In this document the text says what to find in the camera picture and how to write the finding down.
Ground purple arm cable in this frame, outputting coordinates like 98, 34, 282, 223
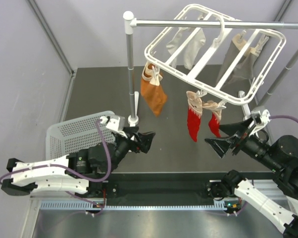
0, 119, 112, 216
270, 115, 298, 139

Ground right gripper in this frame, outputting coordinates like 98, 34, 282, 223
203, 115, 282, 171

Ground white perforated plastic basket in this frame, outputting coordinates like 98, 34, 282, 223
46, 111, 114, 160

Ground metal drying rack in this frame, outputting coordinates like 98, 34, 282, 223
123, 3, 298, 126

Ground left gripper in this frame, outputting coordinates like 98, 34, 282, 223
106, 126, 155, 175

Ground slotted grey cable duct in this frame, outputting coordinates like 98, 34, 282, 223
40, 199, 237, 211

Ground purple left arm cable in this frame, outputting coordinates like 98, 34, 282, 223
0, 119, 112, 216

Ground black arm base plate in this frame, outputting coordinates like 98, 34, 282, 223
74, 180, 241, 201

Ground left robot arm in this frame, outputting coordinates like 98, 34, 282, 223
0, 126, 155, 197

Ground dark grey table mat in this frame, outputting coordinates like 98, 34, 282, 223
65, 67, 267, 173

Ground orange beige sock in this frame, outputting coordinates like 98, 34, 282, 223
141, 61, 167, 117

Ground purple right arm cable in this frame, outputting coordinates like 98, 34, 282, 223
270, 115, 298, 139

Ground red sock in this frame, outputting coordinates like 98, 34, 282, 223
186, 91, 203, 142

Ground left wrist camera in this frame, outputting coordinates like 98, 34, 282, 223
100, 115, 127, 138

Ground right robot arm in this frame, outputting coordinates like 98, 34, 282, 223
205, 117, 298, 238

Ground white sock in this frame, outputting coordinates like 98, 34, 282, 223
166, 27, 189, 56
184, 29, 206, 70

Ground white clip sock hanger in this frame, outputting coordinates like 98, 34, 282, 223
133, 3, 286, 106

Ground grey beige sock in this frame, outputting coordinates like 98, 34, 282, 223
214, 31, 270, 87

